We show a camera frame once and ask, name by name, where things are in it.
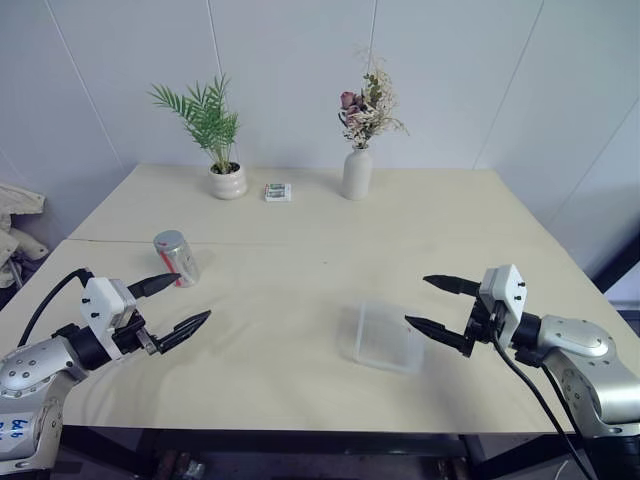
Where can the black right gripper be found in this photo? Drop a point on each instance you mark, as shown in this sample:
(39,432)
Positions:
(482,320)

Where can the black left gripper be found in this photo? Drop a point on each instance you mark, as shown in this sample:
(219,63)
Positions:
(131,339)

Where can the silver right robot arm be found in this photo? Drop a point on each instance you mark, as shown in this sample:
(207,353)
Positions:
(580,350)

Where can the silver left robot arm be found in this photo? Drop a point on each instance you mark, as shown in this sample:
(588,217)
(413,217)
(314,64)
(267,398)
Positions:
(30,365)

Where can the clear plastic container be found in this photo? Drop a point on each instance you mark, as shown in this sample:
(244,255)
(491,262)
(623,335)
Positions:
(385,337)

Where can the white ceramic plant pot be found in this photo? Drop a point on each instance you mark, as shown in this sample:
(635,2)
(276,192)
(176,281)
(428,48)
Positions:
(228,184)

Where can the white ceramic vase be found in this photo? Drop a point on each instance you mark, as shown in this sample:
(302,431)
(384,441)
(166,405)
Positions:
(356,177)

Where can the small white green box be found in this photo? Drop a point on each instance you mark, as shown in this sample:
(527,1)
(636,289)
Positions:
(278,192)

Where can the beige cloth jacket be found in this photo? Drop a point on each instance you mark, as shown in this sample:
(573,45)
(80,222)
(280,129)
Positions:
(15,220)

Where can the green palm plant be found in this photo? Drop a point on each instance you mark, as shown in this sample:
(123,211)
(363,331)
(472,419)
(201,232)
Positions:
(207,117)

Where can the dried flower bouquet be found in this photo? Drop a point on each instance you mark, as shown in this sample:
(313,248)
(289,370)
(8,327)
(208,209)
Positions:
(370,112)

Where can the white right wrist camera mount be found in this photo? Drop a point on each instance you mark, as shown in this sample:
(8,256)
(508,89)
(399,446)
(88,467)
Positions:
(510,295)

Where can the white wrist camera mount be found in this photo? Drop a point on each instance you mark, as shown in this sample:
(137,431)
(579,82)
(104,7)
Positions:
(510,295)
(98,300)

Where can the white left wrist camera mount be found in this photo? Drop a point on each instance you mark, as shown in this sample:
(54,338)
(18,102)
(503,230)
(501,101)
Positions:
(98,300)

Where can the black metal table frame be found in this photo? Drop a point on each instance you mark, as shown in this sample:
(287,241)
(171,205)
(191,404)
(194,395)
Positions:
(300,442)

